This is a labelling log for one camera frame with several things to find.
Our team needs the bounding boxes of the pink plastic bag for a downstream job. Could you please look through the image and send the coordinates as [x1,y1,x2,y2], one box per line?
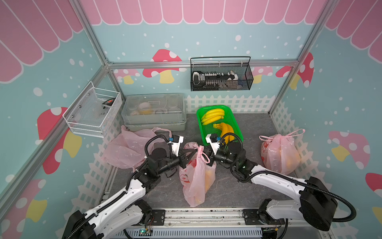
[259,129,305,175]
[179,142,217,207]

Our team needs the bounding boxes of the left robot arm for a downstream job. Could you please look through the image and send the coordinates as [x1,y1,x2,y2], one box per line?
[62,134,198,239]

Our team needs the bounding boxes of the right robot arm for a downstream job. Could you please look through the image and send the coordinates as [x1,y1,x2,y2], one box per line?
[206,132,357,231]

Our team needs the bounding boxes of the pink plastic bags pile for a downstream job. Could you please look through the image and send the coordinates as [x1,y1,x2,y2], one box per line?
[101,126,172,170]

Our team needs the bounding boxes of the bananas in green basket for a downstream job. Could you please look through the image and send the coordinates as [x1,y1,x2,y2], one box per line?
[201,108,235,137]

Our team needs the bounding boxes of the clear plastic storage box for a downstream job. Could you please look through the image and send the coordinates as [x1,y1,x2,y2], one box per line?
[121,93,187,131]

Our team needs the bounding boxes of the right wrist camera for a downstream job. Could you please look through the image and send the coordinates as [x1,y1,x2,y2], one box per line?
[206,133,220,155]

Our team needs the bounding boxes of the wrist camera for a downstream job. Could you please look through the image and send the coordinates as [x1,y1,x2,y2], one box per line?
[206,133,220,155]
[169,135,184,156]

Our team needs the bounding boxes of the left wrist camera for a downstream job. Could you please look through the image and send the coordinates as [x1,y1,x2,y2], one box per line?
[169,135,184,156]

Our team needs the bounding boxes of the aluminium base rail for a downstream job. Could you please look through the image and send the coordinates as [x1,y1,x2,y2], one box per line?
[77,207,332,239]

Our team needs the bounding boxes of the white wire mesh basket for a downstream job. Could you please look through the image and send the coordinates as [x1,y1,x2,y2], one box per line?
[63,82,122,138]

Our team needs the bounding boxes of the black wire mesh basket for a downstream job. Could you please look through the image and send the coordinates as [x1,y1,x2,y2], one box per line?
[190,56,254,91]

